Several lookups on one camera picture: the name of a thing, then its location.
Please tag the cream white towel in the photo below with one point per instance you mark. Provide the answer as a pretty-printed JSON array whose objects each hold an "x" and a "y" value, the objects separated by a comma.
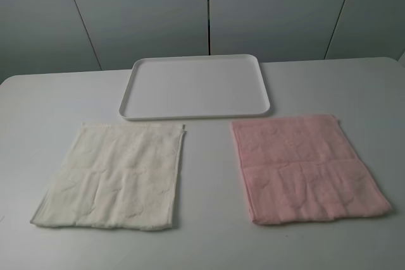
[{"x": 116, "y": 175}]

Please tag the pink towel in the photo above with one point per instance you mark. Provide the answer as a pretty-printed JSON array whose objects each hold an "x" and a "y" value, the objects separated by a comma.
[{"x": 302, "y": 168}]

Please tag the white rectangular plastic tray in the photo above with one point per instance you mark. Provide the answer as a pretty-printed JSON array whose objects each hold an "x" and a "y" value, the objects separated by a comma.
[{"x": 195, "y": 87}]

